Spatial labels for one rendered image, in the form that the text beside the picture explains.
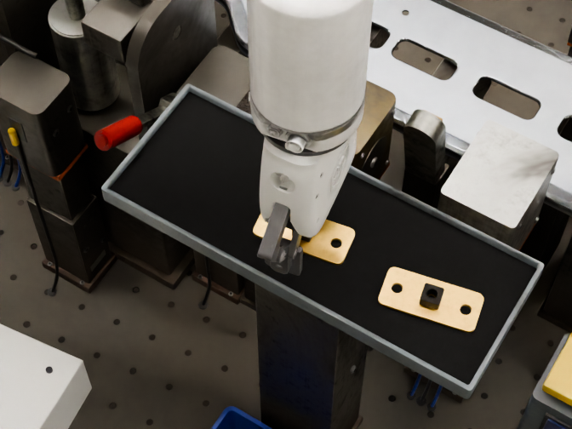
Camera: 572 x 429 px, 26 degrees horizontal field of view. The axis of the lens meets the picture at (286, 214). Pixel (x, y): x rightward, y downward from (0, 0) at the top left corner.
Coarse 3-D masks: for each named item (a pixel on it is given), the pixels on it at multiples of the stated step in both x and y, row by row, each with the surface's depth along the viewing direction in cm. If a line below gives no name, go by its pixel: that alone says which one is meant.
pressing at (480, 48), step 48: (240, 0) 142; (384, 0) 143; (432, 0) 143; (240, 48) 140; (384, 48) 139; (432, 48) 139; (480, 48) 139; (528, 48) 139; (432, 96) 135; (528, 96) 136
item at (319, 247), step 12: (264, 228) 108; (288, 228) 108; (324, 228) 108; (336, 228) 108; (348, 228) 108; (300, 240) 107; (312, 240) 107; (324, 240) 107; (348, 240) 107; (312, 252) 106; (324, 252) 106; (336, 252) 106; (336, 264) 106
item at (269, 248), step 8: (280, 208) 95; (288, 208) 95; (272, 216) 95; (280, 216) 95; (288, 216) 96; (272, 224) 95; (280, 224) 95; (272, 232) 95; (280, 232) 95; (264, 240) 95; (272, 240) 95; (280, 240) 96; (264, 248) 95; (272, 248) 95; (264, 256) 95; (272, 256) 95
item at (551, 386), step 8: (568, 344) 102; (560, 352) 102; (568, 352) 102; (560, 360) 102; (568, 360) 102; (552, 368) 101; (560, 368) 101; (568, 368) 101; (552, 376) 101; (560, 376) 101; (568, 376) 101; (544, 384) 101; (552, 384) 100; (560, 384) 100; (568, 384) 100; (552, 392) 101; (560, 392) 100; (568, 392) 100; (568, 400) 100
